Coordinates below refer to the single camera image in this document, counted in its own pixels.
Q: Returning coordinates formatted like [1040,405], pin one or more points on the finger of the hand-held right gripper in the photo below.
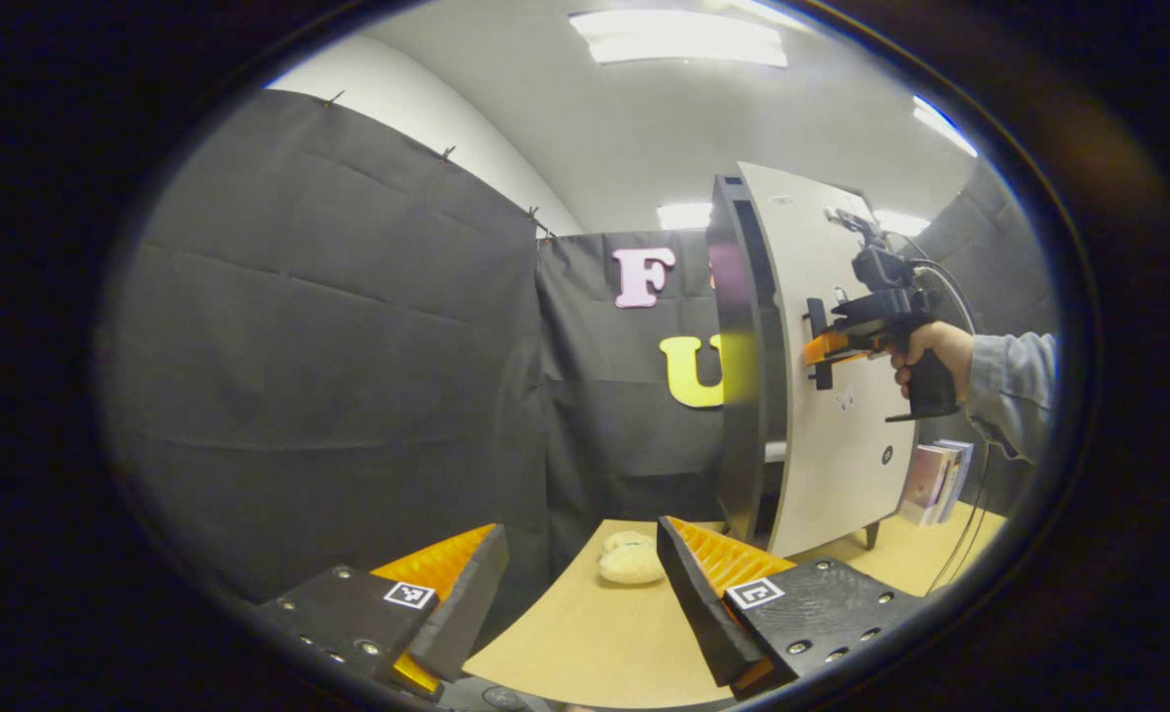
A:
[827,348]

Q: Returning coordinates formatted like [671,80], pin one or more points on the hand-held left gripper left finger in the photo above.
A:
[466,613]

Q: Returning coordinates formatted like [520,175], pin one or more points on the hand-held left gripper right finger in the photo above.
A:
[698,613]

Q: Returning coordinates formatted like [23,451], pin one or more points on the dark grey cabinet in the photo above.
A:
[733,396]

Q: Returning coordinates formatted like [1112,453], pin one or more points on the white cabinet door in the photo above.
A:
[842,465]

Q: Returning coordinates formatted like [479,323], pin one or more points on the white cabinet shelf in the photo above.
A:
[775,452]

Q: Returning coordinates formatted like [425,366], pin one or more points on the cream plush toy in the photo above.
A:
[632,564]

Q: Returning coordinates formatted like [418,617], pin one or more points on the blue grey book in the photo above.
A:
[966,475]

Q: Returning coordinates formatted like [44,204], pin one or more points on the white spine book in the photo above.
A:
[952,485]

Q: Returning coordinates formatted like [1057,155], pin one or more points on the black backdrop cloth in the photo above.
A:
[327,346]

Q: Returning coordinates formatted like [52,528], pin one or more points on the large ceiling light panel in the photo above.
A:
[683,40]

